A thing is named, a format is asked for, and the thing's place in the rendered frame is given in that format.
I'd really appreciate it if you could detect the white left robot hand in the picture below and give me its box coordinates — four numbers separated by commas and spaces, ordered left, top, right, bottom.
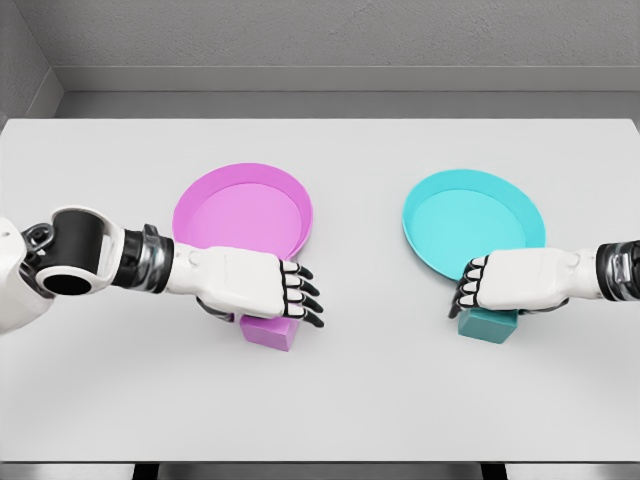
194, 248, 326, 330

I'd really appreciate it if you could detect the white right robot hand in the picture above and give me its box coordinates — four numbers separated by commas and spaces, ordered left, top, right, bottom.
447, 248, 571, 320

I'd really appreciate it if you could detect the teal cube block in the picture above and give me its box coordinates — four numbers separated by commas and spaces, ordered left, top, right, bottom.
457, 308, 518, 347

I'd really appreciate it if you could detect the pink cube block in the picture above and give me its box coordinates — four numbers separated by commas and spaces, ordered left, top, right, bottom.
239, 314, 299, 353

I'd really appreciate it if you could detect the pink round plate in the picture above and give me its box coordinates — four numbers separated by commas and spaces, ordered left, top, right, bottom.
172, 161, 316, 260

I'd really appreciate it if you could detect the cyan round plate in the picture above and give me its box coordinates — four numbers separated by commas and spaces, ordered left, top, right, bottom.
401, 168, 548, 285

